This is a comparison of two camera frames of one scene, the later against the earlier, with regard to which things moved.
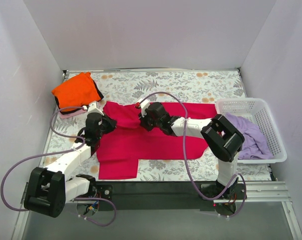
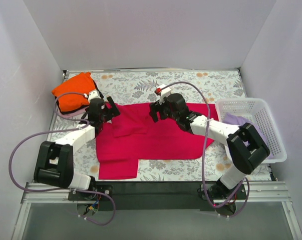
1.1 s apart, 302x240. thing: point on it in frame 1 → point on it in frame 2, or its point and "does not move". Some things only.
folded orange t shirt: x=76 y=92 does not move
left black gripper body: x=110 y=122 → x=108 y=111
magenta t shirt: x=120 y=150 does not move
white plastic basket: x=257 y=111 does not move
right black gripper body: x=145 y=123 → x=160 y=111
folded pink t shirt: x=66 y=115 does not move
